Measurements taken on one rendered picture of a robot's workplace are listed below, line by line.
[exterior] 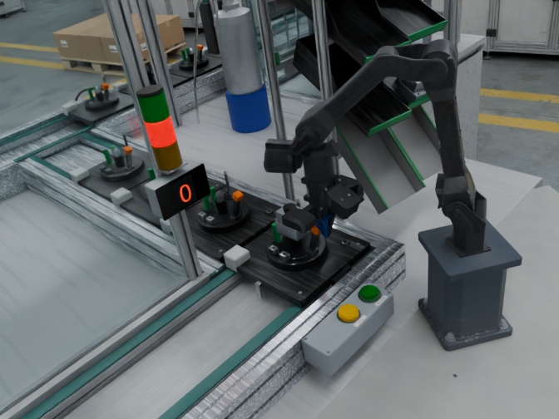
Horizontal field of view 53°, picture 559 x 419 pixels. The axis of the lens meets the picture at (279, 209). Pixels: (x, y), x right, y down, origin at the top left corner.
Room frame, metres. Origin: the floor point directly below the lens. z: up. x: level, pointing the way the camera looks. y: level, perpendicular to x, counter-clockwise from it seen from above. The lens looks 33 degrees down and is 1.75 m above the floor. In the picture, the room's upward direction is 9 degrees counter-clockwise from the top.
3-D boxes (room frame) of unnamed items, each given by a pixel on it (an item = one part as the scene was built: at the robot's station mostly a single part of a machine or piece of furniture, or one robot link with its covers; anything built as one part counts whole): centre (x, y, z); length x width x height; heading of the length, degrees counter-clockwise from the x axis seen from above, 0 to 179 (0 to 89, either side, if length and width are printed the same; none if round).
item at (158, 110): (0.98, 0.20, 1.38); 0.05 x 0.05 x 0.05
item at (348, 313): (0.80, -0.10, 0.96); 0.04 x 0.04 x 0.02
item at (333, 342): (0.80, -0.10, 0.93); 0.21 x 0.07 x 0.06; 131
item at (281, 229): (1.03, -0.02, 1.06); 0.08 x 0.04 x 0.07; 41
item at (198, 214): (1.21, 0.15, 1.01); 0.24 x 0.24 x 0.13; 41
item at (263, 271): (1.02, -0.02, 0.96); 0.24 x 0.24 x 0.02; 41
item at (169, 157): (0.98, 0.20, 1.28); 0.05 x 0.05 x 0.05
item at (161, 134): (0.98, 0.20, 1.33); 0.05 x 0.05 x 0.05
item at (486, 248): (0.84, -0.35, 1.09); 0.07 x 0.07 x 0.06; 6
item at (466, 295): (0.83, -0.35, 0.96); 0.15 x 0.15 x 0.20; 6
